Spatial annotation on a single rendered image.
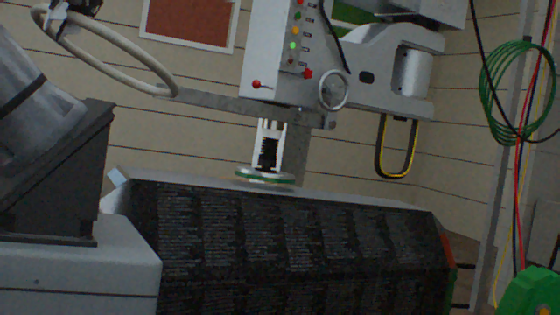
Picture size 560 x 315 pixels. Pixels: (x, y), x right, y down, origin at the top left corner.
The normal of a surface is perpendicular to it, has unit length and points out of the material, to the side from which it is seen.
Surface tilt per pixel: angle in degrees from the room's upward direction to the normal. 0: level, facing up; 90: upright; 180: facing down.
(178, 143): 90
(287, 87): 90
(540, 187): 90
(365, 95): 90
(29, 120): 76
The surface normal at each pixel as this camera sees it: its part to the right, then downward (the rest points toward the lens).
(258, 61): -0.78, -0.09
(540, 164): 0.37, 0.11
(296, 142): 0.74, 0.15
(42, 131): 0.28, -0.18
